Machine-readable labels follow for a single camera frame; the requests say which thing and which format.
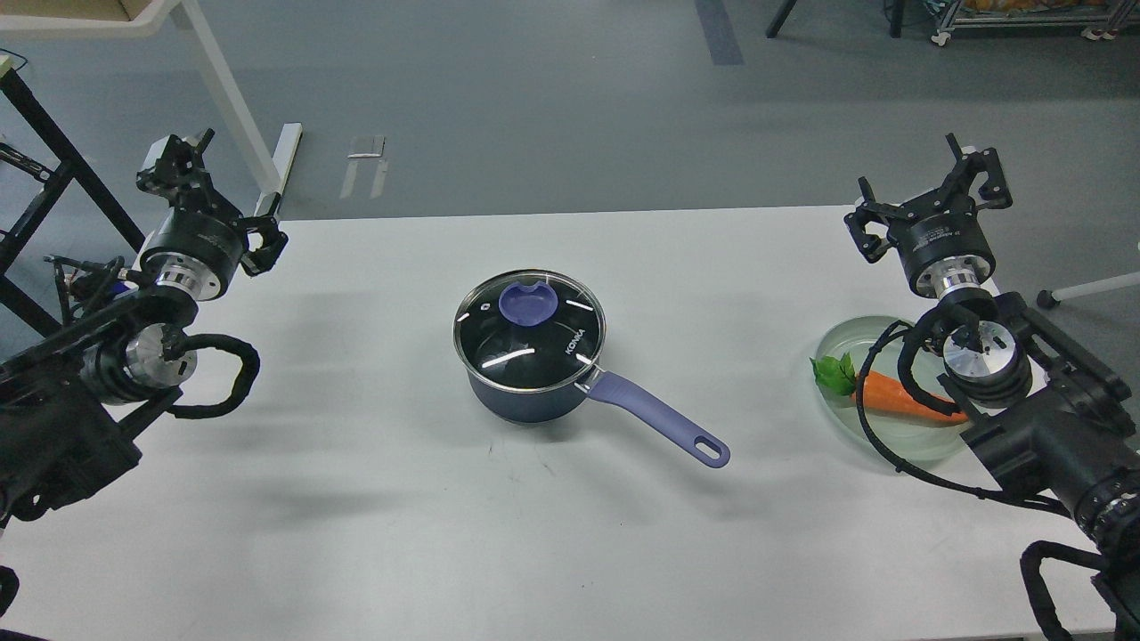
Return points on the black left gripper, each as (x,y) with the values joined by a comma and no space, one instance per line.
(205,239)

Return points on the white caster leg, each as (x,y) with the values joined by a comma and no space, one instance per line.
(1051,298)

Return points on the glass pot lid purple knob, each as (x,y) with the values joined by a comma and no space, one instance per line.
(529,330)

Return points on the pale green glass plate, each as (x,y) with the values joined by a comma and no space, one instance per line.
(910,429)

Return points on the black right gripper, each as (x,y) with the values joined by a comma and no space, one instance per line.
(944,240)

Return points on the orange toy carrot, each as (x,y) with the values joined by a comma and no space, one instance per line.
(880,393)

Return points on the metal wire cart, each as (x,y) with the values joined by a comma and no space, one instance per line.
(1095,20)

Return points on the white desk frame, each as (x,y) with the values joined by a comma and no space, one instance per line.
(106,19)

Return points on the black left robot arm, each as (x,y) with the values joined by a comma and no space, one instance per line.
(74,405)

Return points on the dark blue saucepan purple handle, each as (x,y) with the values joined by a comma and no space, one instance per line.
(533,406)

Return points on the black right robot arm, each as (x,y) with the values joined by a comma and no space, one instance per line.
(1046,417)

